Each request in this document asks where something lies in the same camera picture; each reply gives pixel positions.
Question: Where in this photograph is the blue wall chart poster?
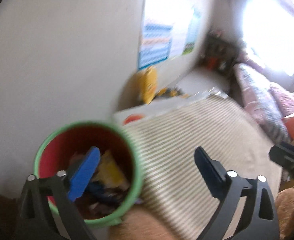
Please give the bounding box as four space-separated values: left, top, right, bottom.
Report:
138 23 172 70

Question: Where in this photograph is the yellow duck toy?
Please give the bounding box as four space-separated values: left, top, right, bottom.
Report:
140 66 158 104

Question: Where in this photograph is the striped beige mat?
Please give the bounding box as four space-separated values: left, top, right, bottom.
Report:
109 96 282 239

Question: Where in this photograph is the yellow toy vehicle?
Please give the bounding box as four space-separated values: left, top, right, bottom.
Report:
156 87 189 98

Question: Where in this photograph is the red green trash bin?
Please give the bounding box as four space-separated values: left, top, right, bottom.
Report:
33 120 144 228

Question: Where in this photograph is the green picture wall poster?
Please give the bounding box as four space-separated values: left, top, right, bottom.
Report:
182 40 196 55

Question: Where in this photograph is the dark shelf with items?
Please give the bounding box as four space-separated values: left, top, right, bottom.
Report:
203 34 240 77

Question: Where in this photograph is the brown plush toy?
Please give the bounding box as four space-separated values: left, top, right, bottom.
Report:
275 187 294 239

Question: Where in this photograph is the pink quilted bedding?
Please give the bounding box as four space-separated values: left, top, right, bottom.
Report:
234 63 294 144

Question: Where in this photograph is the yellow paper box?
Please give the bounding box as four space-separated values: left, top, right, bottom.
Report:
97 151 130 191

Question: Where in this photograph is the white foam floor mat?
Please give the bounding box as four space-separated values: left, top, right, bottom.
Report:
112 87 228 126

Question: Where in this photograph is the blue snack wrapper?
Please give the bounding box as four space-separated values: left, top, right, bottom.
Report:
86 181 128 208

